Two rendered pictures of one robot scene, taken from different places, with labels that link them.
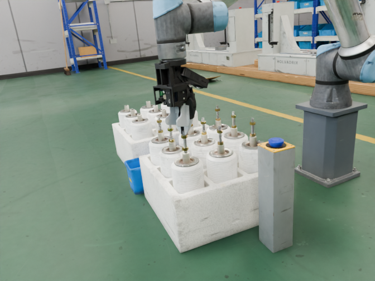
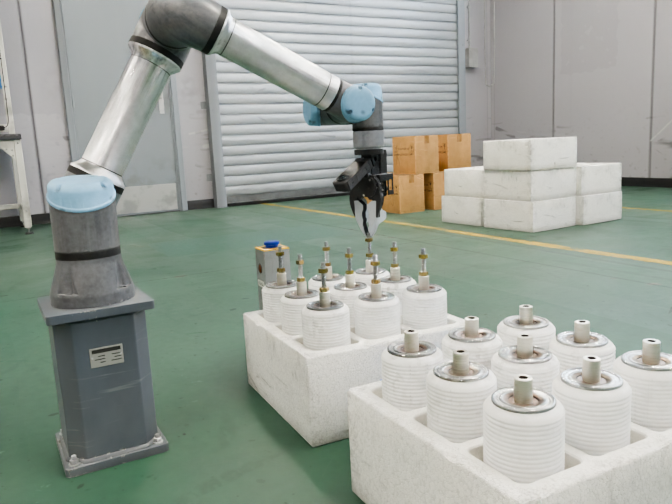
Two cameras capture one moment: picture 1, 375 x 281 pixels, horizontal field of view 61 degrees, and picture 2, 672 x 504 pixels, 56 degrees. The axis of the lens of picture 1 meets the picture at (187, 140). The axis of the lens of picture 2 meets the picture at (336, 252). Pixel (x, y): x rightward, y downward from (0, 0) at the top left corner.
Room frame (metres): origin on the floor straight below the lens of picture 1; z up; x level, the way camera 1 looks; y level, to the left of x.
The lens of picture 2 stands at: (2.39, -0.19, 0.57)
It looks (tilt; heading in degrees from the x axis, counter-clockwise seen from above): 10 degrees down; 176
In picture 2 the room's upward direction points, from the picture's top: 3 degrees counter-clockwise
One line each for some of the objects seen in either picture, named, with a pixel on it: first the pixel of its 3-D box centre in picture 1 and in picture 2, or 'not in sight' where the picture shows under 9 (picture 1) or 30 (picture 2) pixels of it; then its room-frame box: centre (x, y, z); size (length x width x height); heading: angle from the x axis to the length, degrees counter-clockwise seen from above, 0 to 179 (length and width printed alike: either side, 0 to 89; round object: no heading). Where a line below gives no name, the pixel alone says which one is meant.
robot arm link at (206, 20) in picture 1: (202, 18); (331, 108); (0.91, -0.07, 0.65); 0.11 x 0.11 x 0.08; 18
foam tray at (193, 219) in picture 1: (207, 184); (353, 355); (1.02, -0.06, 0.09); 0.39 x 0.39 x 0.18; 21
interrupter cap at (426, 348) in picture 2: not in sight; (411, 349); (1.48, -0.01, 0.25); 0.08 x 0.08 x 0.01
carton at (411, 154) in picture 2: not in sight; (415, 154); (-2.72, 0.89, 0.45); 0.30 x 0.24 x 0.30; 26
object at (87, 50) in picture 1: (87, 51); not in sight; (6.67, 1.84, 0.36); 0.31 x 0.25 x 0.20; 115
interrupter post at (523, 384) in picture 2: not in sight; (523, 390); (1.69, 0.08, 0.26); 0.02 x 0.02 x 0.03
